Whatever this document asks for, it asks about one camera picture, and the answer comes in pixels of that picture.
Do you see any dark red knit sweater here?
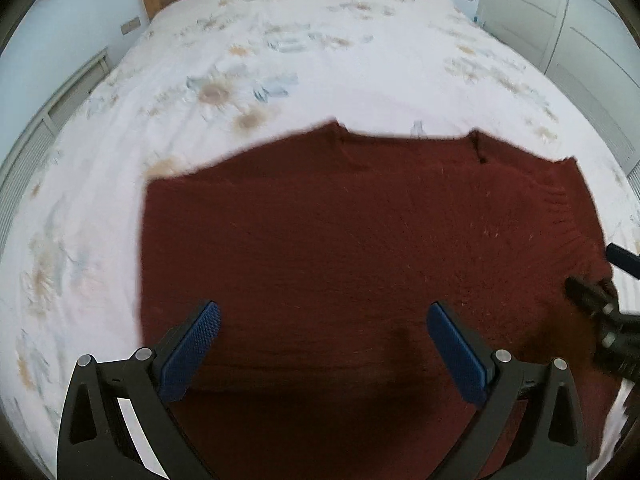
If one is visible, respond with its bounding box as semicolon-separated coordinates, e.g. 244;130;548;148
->
140;122;620;479

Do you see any white wardrobe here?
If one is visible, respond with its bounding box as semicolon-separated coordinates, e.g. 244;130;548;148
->
478;0;639;174

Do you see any white radiator cover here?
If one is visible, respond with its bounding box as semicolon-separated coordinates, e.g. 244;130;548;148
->
0;49;112;249

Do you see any floral white bed cover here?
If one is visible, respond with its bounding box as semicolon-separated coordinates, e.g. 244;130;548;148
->
1;0;639;478

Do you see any left wall socket plate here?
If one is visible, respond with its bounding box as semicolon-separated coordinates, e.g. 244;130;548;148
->
120;16;141;36

